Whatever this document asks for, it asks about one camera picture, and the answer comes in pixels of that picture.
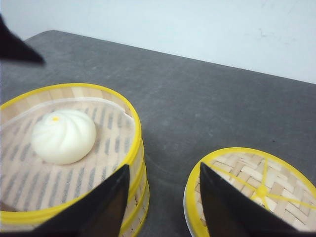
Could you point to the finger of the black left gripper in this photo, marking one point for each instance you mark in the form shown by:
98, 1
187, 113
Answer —
13, 48

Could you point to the white steamed bun yellow dot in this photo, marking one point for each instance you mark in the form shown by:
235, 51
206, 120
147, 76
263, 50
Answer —
63, 136

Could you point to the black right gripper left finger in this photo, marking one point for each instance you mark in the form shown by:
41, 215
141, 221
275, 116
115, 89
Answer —
98, 214

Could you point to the bamboo steamer basket yellow rims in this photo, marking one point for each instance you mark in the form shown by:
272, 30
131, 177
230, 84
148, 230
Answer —
28, 220

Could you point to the bottom bamboo steamer basket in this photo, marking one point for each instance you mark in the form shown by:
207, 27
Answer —
137, 205

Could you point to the striped steamer liner cloth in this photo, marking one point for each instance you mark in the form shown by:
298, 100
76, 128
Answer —
27, 183

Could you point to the yellow woven bamboo steamer lid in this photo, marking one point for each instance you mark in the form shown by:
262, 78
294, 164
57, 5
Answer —
264, 178

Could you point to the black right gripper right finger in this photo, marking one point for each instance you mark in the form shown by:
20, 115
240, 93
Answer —
229, 213

